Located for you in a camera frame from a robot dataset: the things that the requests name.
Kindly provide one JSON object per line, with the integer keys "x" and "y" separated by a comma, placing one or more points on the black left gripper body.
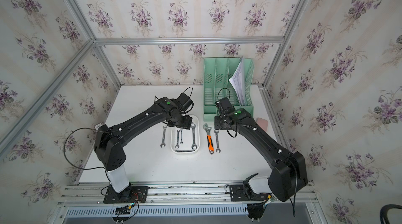
{"x": 184, "y": 122}

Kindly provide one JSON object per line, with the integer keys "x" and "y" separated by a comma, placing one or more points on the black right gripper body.
{"x": 219, "y": 122}

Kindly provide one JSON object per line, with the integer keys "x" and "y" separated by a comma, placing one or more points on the silver end wrench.
{"x": 218, "y": 150}

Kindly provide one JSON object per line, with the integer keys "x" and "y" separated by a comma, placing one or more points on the white plastic storage tray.
{"x": 187, "y": 138}

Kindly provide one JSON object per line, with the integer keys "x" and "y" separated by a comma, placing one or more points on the thin silver wrench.
{"x": 177, "y": 146}

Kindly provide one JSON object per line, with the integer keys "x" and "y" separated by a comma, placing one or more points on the orange handled adjustable wrench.
{"x": 209, "y": 140}

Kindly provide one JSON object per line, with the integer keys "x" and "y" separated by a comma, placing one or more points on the small silver wrench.
{"x": 163, "y": 137}

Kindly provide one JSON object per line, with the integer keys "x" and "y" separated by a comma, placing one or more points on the large silver combination wrench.
{"x": 194, "y": 145}

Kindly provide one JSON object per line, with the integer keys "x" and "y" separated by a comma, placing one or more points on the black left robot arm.
{"x": 110, "y": 141}

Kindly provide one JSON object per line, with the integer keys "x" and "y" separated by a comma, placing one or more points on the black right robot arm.
{"x": 289, "y": 172}

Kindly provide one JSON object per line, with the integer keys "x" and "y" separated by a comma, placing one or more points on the red white card box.
{"x": 97, "y": 126}

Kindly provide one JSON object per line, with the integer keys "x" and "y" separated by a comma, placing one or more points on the pink sponge pad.
{"x": 263, "y": 124}

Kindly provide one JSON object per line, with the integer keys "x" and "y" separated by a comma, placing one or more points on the white papers in organizer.
{"x": 238, "y": 82}

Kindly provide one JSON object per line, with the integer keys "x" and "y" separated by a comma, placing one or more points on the green desk file organizer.
{"x": 217, "y": 72}

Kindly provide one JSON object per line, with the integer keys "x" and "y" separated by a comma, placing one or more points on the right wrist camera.
{"x": 224, "y": 107}

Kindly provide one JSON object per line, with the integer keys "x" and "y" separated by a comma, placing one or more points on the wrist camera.
{"x": 224, "y": 107}
{"x": 184, "y": 103}

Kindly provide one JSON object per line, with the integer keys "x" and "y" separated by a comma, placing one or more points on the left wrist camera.
{"x": 184, "y": 103}

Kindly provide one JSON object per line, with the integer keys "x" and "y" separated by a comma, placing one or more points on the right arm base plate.
{"x": 243, "y": 193}

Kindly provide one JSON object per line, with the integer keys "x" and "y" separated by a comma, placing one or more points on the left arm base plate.
{"x": 131, "y": 194}

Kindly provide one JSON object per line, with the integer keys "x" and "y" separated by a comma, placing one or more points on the aluminium rail frame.
{"x": 163, "y": 200}

